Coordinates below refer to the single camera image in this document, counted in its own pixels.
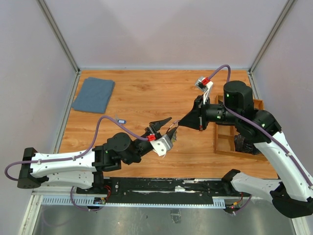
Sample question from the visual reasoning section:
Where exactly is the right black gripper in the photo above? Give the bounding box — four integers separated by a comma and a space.
178, 94, 240, 131

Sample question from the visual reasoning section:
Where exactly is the wooden compartment tray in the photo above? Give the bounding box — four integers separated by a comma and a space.
213, 94, 268, 162

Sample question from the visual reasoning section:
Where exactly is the blue tag key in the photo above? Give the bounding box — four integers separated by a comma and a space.
115, 115, 127, 124

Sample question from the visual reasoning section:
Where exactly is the left aluminium frame post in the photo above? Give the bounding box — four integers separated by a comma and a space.
36, 0, 80, 73

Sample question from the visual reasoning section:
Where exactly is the grey slotted cable duct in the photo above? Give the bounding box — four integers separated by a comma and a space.
41, 195, 226, 209

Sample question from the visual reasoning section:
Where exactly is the rolled dark tie right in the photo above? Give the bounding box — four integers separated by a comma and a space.
234, 135, 261, 155

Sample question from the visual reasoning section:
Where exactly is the large metal keyring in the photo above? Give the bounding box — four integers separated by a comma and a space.
166, 120, 179, 142

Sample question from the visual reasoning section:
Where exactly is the black mounting base rail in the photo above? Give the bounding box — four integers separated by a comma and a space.
76, 177, 242, 206

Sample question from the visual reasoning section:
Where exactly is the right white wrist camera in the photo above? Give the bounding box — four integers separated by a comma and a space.
195, 76, 214, 104

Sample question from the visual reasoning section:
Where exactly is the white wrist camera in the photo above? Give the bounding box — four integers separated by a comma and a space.
150, 134, 173, 158
195, 76, 214, 104

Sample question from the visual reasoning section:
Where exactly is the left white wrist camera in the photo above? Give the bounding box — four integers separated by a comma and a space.
150, 134, 173, 158

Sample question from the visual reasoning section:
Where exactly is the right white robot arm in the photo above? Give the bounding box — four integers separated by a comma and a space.
178, 77, 313, 218

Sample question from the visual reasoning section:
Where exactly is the right aluminium frame post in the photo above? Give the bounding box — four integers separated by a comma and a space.
247, 0, 297, 75

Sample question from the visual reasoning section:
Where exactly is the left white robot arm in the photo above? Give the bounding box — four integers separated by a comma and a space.
17, 118, 177, 194

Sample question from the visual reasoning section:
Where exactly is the aluminium frame post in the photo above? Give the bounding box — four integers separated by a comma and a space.
36, 0, 80, 73
247, 0, 297, 75

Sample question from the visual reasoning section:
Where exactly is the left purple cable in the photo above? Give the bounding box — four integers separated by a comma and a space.
4, 116, 157, 182

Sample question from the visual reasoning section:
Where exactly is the blue folded cloth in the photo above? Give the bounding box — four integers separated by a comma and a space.
71, 77, 115, 114

